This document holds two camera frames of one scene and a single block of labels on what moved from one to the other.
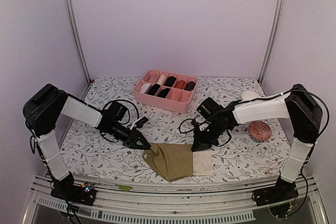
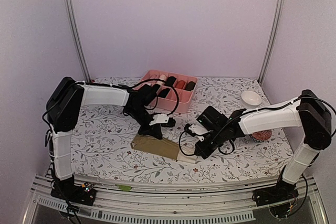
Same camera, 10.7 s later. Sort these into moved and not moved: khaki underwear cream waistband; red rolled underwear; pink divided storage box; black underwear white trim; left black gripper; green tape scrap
Moved: khaki underwear cream waistband; left black gripper
Not moved: green tape scrap; pink divided storage box; red rolled underwear; black underwear white trim
